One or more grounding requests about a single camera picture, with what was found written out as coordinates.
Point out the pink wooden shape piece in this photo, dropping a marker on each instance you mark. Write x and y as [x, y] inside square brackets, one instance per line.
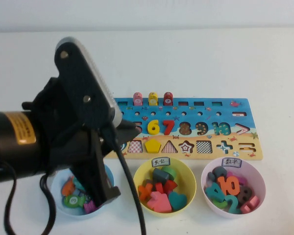
[159, 202]

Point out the orange wooden fish piece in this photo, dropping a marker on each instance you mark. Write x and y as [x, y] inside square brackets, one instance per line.
[67, 188]

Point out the green wooden number piece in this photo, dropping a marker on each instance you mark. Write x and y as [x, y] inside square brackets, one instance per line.
[218, 203]

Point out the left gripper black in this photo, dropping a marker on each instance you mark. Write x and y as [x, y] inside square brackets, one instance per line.
[61, 142]

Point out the blue-teal wooden number two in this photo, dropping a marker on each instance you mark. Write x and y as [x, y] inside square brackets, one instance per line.
[231, 205]

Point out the handwritten label on yellow bowl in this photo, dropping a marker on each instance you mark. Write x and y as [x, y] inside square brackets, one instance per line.
[160, 162]

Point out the colourful wooden number puzzle board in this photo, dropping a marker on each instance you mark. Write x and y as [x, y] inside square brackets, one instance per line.
[198, 144]

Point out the yellow wooden number six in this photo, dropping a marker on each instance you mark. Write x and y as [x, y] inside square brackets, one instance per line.
[154, 127]

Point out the green round wooden piece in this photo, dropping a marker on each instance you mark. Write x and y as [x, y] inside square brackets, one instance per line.
[171, 171]

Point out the grey wooden number piece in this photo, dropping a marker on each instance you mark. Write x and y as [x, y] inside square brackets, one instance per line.
[210, 178]

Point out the yellow fish peg piece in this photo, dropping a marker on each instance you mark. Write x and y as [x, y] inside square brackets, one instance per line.
[153, 99]

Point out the yellow wooden pentagon piece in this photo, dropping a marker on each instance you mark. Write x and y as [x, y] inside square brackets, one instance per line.
[152, 146]

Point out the purple wooden fish piece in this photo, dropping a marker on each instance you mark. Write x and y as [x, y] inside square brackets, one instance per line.
[89, 207]

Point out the brown wooden number eight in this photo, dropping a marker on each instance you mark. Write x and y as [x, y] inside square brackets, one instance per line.
[245, 192]

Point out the handwritten label on pink bowl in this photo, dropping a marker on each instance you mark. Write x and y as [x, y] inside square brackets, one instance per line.
[232, 162]

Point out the red wooden shape piece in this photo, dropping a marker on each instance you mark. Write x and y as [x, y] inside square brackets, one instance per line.
[171, 186]
[159, 188]

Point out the pink wooden number five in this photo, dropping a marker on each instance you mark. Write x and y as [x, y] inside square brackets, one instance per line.
[250, 204]

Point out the orange wooden number ten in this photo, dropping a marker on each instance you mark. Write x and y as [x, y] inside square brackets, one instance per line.
[229, 186]

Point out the light blue plastic bowl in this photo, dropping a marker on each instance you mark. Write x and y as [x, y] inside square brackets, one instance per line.
[57, 195]

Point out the magenta wooden number piece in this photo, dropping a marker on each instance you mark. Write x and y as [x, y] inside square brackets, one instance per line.
[242, 181]

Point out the orange wooden cross piece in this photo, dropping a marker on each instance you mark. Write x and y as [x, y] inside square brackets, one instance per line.
[144, 191]

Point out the red wooden number seven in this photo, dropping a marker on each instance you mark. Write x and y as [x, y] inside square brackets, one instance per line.
[168, 126]

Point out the yellow plastic bowl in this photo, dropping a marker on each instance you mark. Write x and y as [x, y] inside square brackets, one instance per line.
[188, 181]

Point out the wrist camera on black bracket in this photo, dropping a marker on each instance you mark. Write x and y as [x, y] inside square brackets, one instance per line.
[78, 78]

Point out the teal wooden number four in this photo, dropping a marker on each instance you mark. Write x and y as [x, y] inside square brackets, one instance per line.
[214, 192]

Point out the red fish peg piece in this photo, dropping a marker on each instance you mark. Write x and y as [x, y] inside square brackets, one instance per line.
[168, 99]

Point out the pink plastic bowl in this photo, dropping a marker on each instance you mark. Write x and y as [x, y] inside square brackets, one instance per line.
[258, 181]

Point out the teal wooden heart piece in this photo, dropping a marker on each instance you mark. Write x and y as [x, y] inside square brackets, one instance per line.
[177, 200]

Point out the dark slate wooden number piece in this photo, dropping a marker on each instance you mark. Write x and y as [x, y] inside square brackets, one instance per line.
[219, 172]

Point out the green wooden fish piece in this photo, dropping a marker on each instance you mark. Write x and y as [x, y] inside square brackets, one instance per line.
[72, 201]

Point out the pink fish peg piece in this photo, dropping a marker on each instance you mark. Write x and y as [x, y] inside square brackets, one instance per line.
[137, 99]

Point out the teal wooden fish piece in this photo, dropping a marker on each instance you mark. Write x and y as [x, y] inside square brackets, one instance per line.
[77, 183]

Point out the dark slate wooden shape piece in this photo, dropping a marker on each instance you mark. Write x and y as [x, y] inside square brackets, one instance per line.
[159, 175]

